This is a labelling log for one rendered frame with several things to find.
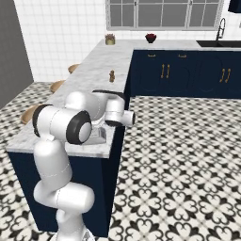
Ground grey framed window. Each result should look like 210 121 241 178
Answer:
105 0 226 32

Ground navy island cabinet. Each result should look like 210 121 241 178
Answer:
7 79 132 238

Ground potted plant in tan pot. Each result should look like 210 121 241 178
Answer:
104 33 117 46

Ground black spring tap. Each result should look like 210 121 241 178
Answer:
215 17 227 42

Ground navy wall cupboard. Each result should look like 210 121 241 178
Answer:
228 0 241 14

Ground round wooden stool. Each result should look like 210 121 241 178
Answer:
68 63 81 75
49 79 67 94
20 104 43 125

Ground dark bowl with red flowers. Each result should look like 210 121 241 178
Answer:
145 33 157 44

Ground black sink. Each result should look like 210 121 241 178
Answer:
196 40 241 49

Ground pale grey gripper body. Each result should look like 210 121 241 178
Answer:
85 121 108 145

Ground navy cupboard run, brass handles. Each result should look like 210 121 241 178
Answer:
129 49 241 100

